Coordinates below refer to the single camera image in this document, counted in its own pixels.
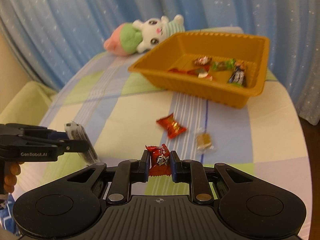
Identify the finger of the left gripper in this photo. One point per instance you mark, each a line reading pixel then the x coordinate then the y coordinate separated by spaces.
pixel 32 131
pixel 47 146

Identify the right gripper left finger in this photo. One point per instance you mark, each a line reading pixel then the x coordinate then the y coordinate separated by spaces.
pixel 117 180

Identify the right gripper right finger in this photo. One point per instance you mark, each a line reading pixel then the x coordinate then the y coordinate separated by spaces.
pixel 196 175

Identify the clear black seaweed packet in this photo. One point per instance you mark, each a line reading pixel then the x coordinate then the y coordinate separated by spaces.
pixel 78 136

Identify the brown candy clear wrapper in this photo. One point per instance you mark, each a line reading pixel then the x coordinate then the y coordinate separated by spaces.
pixel 204 142

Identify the red candy wrapper white logo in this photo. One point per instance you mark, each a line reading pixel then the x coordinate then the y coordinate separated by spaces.
pixel 160 161

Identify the red foil candy wrapper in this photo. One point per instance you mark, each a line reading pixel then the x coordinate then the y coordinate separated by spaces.
pixel 172 127

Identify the red crinkled candy wrapper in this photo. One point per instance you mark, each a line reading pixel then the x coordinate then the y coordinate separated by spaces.
pixel 179 71

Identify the green candy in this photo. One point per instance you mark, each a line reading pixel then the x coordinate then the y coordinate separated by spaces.
pixel 223 65

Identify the person's left hand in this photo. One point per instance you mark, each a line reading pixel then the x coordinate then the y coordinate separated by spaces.
pixel 10 179

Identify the pale green cushion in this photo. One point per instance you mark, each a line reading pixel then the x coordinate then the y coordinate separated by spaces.
pixel 29 105

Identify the checkered pastel tablecloth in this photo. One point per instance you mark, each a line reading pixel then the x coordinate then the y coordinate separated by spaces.
pixel 263 189

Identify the blue star curtain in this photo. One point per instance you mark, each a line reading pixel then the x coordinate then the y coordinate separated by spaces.
pixel 53 39

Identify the white bunny carrot plush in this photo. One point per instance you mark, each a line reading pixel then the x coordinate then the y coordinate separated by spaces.
pixel 138 36

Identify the orange plastic tray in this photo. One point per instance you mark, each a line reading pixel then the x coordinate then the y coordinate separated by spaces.
pixel 179 51

